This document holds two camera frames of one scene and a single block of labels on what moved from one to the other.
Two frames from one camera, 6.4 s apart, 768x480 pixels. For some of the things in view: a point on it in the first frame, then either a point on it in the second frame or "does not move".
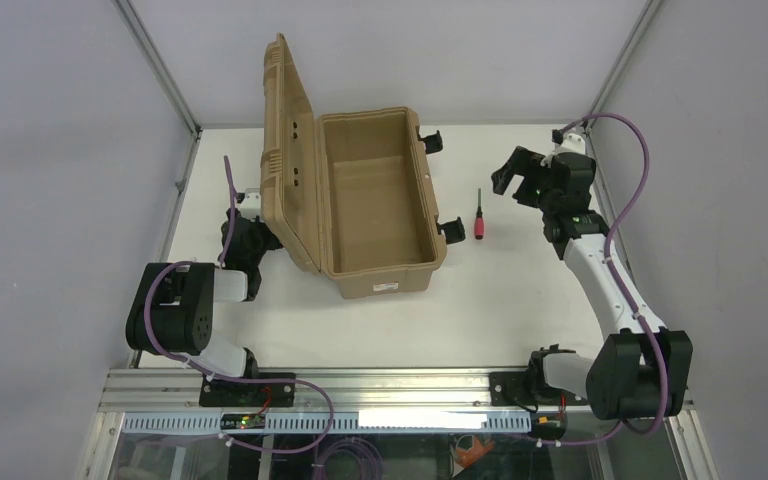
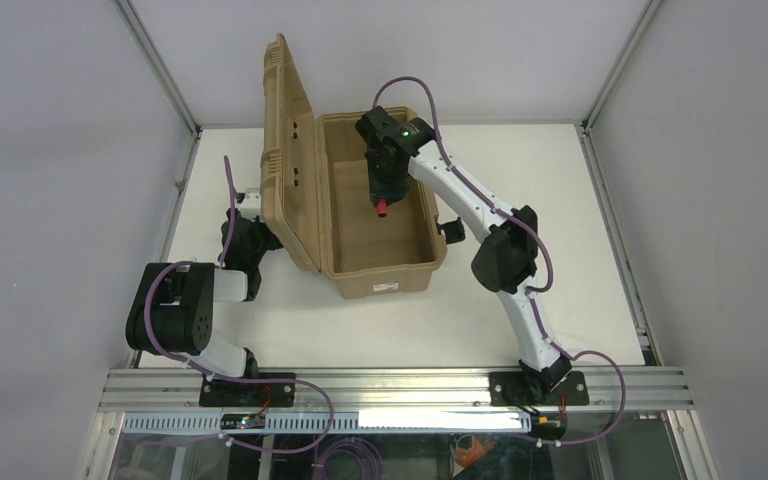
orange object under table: [465, 458] does not move
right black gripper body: [525, 172] -> [387, 187]
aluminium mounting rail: [347, 391] does not move
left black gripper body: [251, 237] does not move
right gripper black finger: [522, 157] -> [397, 194]
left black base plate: [217, 393] does not move
